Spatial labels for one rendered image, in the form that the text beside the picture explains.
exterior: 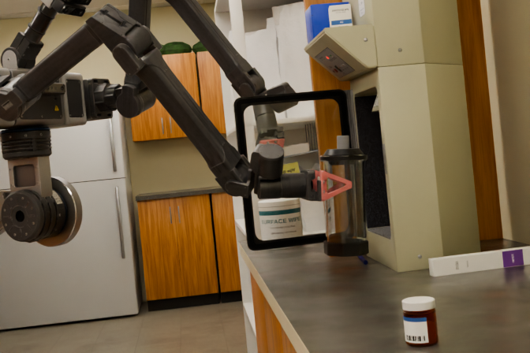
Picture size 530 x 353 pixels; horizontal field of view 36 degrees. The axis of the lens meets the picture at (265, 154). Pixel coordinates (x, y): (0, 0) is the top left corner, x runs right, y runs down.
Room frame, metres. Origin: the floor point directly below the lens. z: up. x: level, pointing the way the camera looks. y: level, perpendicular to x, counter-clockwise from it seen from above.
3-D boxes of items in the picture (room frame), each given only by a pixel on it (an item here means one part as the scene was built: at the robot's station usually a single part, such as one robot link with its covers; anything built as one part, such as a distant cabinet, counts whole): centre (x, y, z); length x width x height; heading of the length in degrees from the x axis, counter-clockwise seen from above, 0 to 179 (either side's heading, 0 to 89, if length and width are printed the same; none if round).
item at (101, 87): (2.42, 0.45, 1.45); 0.09 x 0.08 x 0.12; 154
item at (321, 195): (1.81, -0.14, 1.16); 0.09 x 0.07 x 0.07; 97
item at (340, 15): (1.93, -0.21, 1.54); 0.05 x 0.05 x 0.06; 88
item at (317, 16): (2.08, -0.19, 1.56); 0.10 x 0.10 x 0.09; 6
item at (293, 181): (1.83, -0.06, 1.16); 0.10 x 0.07 x 0.07; 7
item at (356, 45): (2.00, -0.20, 1.46); 0.32 x 0.12 x 0.10; 6
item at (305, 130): (2.12, -0.08, 1.19); 0.30 x 0.01 x 0.40; 102
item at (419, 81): (2.02, -0.38, 1.33); 0.32 x 0.25 x 0.77; 6
